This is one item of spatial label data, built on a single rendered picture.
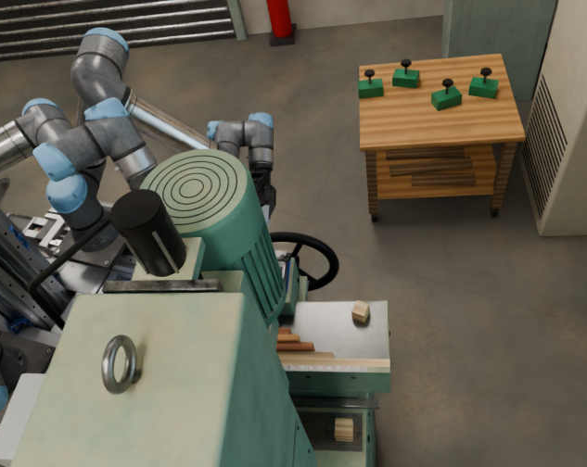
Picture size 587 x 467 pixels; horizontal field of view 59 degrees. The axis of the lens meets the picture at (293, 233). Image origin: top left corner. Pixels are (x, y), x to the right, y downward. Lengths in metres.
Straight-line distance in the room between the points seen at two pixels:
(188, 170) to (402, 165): 1.87
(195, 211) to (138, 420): 0.29
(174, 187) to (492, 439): 1.65
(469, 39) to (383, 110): 0.81
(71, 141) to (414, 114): 1.60
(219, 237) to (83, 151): 0.43
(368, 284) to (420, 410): 0.60
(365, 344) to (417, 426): 0.92
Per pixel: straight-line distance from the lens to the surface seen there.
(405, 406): 2.14
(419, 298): 2.35
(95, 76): 1.35
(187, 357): 0.59
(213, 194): 0.74
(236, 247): 0.75
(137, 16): 4.21
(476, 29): 2.98
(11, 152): 1.18
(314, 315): 1.29
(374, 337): 1.25
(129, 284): 0.67
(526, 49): 3.09
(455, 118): 2.32
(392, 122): 2.30
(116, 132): 1.07
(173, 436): 0.56
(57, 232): 1.95
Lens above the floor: 2.02
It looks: 51 degrees down
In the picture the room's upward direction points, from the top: 14 degrees counter-clockwise
